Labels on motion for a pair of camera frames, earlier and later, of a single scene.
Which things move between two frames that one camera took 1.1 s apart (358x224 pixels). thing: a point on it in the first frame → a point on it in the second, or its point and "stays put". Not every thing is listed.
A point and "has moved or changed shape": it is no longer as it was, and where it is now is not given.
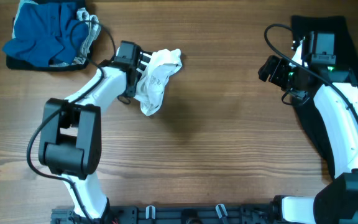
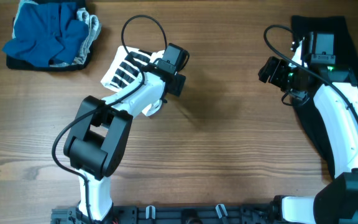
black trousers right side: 329,40 stays put
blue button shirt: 45,32 stays put
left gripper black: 132,91 → 179,83
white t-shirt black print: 151,87 has moved or changed shape
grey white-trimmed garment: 94,27 stays put
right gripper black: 276,72 stays put
